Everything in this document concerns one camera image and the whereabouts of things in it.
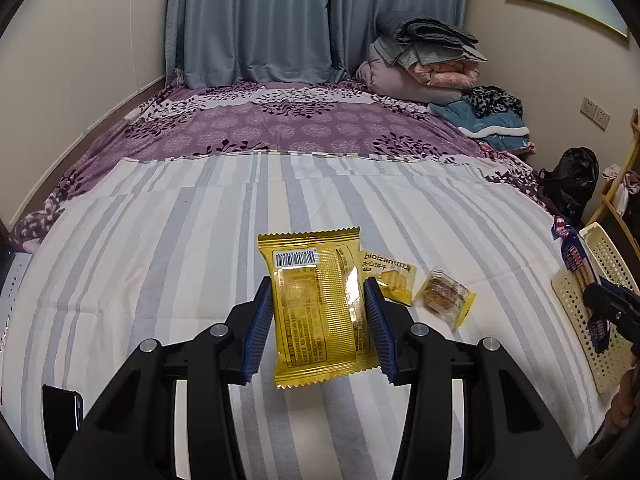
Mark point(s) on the white device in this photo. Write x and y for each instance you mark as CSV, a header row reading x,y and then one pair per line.
x,y
10,300

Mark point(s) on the leopard print cloth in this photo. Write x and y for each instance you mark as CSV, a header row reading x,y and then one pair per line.
x,y
492,102

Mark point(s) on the black backpack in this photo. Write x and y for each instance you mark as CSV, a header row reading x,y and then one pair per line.
x,y
572,180

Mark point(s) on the large yellow snack packet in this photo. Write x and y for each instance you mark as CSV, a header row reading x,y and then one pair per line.
x,y
320,310

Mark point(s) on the lilac folded quilt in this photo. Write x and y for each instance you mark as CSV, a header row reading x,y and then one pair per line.
x,y
395,80

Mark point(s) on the pink cloth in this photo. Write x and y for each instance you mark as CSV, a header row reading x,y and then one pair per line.
x,y
622,176

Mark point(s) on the cream perforated plastic basket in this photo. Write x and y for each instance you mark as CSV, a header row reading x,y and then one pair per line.
x,y
607,255

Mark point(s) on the black phone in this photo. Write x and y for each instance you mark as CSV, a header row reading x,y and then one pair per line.
x,y
62,406

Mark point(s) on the white wardrobe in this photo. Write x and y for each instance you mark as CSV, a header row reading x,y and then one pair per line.
x,y
100,35

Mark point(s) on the purple floral bedsheet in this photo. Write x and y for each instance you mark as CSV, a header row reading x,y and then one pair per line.
x,y
250,120

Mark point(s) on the person's right hand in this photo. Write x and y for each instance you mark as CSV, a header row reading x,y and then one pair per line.
x,y
625,400

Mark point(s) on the wooden bamboo shelf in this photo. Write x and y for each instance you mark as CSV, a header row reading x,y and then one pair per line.
x,y
612,205

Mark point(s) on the blue-grey curtain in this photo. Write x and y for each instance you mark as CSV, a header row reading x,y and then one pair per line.
x,y
280,20

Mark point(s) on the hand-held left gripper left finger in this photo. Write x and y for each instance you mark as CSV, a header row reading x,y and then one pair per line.
x,y
260,330

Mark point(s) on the striped blue white blanket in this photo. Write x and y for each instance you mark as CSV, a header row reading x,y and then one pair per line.
x,y
175,260

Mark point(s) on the pink folded quilt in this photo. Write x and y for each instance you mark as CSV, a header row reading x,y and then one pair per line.
x,y
450,77

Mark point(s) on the beige wall socket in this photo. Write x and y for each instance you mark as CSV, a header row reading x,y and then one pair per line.
x,y
601,119
589,107

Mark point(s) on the blue striped snack packet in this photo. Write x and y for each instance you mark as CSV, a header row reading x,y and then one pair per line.
x,y
579,262

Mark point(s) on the grey-green folded blanket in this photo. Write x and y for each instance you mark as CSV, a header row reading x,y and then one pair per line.
x,y
400,53

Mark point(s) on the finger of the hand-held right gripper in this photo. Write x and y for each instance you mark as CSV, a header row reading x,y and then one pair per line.
x,y
607,301

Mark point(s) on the clear yellow-edged snack packet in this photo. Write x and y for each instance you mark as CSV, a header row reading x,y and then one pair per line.
x,y
445,295

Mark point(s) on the small yellow biscuit packet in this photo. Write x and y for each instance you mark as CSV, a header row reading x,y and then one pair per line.
x,y
390,280

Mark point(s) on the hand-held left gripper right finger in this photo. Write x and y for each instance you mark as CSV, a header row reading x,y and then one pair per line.
x,y
377,330

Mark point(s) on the blue fleece blanket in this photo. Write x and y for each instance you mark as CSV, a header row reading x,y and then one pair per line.
x,y
480,124

